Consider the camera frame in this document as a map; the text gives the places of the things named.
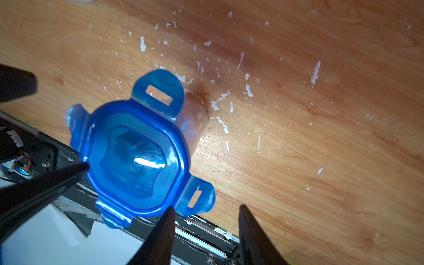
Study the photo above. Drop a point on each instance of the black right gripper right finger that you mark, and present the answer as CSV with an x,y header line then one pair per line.
x,y
256,247

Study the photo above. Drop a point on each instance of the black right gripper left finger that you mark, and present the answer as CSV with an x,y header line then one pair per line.
x,y
157,248

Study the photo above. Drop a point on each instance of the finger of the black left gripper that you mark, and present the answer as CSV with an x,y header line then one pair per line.
x,y
21,201
16,83

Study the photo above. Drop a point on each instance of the blue container lid back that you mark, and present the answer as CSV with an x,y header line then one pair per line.
x,y
139,160

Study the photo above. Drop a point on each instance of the clear plastic container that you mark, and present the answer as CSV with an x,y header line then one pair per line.
x,y
192,121

